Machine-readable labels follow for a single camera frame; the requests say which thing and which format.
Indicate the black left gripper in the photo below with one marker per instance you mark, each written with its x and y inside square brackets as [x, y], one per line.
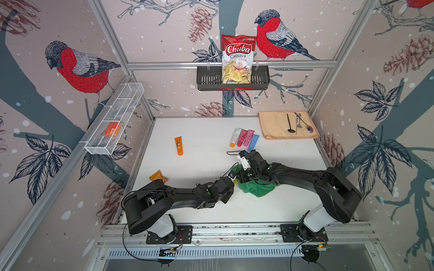
[229, 195]

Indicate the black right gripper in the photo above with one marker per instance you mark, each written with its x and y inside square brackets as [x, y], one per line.
[242, 178]

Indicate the green microfibre cloth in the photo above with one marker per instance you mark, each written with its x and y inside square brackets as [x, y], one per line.
[257, 188]

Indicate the light blue toothpaste tube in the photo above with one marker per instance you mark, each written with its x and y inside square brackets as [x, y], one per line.
[253, 142]

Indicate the light pink toothpaste tube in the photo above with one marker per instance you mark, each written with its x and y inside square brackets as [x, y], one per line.
[248, 137]

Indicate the dark pink toothpaste tube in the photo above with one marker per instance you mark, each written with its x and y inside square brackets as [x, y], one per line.
[241, 137]

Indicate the white orange-capped toothpaste tube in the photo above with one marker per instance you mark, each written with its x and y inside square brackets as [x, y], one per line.
[235, 137]

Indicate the orange toothpaste tube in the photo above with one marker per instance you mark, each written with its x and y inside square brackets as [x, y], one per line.
[179, 145]

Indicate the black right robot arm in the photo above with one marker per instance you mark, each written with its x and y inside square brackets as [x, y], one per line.
[339, 196]

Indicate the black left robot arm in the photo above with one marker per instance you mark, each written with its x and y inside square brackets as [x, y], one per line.
[144, 207]

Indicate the beige cloth mat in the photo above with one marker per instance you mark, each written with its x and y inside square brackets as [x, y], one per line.
[274, 125]

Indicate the black ladle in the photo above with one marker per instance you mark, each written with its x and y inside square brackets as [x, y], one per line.
[290, 130]

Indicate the orange snack wrapper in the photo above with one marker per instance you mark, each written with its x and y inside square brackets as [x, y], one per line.
[158, 176]

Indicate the purple spoon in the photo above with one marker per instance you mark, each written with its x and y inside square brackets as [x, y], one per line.
[308, 127]

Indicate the red cassava chips bag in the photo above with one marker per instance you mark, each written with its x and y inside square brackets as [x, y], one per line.
[237, 59]

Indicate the orange packet in basket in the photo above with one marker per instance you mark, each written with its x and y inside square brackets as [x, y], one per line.
[113, 129]

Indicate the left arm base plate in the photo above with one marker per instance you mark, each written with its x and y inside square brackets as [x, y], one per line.
[182, 236]

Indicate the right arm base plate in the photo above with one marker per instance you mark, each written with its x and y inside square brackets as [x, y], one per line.
[291, 233]

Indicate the black wall basket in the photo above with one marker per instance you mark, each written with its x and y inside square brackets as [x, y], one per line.
[215, 79]

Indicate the aluminium front rail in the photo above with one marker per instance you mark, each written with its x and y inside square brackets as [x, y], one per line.
[239, 234]

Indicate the white wire shelf basket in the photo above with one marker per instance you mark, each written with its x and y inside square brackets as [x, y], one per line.
[120, 111]

